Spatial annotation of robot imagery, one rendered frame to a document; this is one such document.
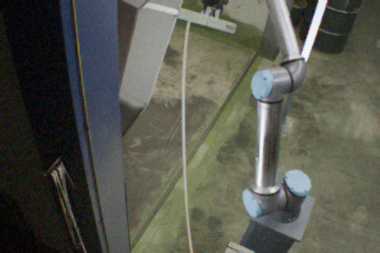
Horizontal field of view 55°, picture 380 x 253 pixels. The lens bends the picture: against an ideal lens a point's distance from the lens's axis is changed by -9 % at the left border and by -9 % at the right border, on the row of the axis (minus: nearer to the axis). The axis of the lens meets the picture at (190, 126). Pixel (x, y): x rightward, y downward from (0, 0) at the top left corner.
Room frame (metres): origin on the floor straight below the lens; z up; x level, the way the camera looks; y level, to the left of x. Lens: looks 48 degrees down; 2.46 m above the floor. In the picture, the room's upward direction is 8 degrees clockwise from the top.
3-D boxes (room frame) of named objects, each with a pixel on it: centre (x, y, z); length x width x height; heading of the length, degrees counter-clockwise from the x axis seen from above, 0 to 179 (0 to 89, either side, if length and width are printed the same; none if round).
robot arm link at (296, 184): (1.14, -0.56, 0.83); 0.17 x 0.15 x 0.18; 117
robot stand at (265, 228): (1.15, -0.57, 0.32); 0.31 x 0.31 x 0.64; 69
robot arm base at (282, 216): (1.15, -0.57, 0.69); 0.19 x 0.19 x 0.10
